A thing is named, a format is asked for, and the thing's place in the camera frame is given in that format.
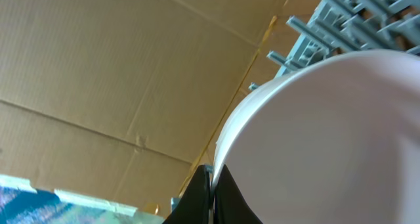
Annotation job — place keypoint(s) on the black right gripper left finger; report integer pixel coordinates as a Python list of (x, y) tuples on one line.
[(193, 207)]

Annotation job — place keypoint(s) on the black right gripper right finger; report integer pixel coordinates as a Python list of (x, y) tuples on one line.
[(230, 205)]

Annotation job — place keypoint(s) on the pink plastic bowl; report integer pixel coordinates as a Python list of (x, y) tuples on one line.
[(337, 142)]

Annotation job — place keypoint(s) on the grey dishwasher rack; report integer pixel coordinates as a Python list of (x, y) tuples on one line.
[(345, 26)]

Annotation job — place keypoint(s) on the cardboard wall panel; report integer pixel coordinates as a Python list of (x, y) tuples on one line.
[(120, 99)]

